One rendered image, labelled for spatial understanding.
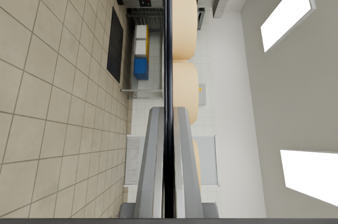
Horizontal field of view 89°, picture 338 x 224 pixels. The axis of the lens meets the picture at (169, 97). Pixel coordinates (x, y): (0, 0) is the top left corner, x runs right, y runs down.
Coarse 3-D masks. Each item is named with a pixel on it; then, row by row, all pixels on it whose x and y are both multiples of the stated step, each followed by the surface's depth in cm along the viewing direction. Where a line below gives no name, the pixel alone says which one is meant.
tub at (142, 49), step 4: (136, 40) 391; (140, 40) 391; (144, 40) 391; (136, 44) 389; (140, 44) 389; (144, 44) 388; (136, 48) 386; (140, 48) 386; (144, 48) 386; (148, 48) 419; (136, 52) 383; (140, 52) 383; (144, 52) 383; (148, 52) 419; (136, 56) 394; (140, 56) 393; (144, 56) 394; (148, 56) 419; (148, 60) 419
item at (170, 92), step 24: (168, 0) 10; (168, 24) 10; (168, 48) 10; (168, 72) 10; (168, 96) 10; (168, 120) 9; (168, 144) 9; (168, 168) 9; (168, 192) 9; (168, 216) 9
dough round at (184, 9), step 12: (180, 0) 12; (192, 0) 12; (180, 12) 12; (192, 12) 12; (180, 24) 12; (192, 24) 12; (180, 36) 12; (192, 36) 12; (180, 48) 13; (192, 48) 13
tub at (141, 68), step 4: (136, 60) 378; (140, 60) 378; (144, 60) 378; (136, 64) 376; (140, 64) 376; (144, 64) 376; (136, 68) 374; (140, 68) 374; (144, 68) 374; (148, 68) 418; (136, 72) 372; (140, 72) 372; (144, 72) 372; (148, 72) 418; (136, 76) 389; (140, 76) 389; (144, 76) 389
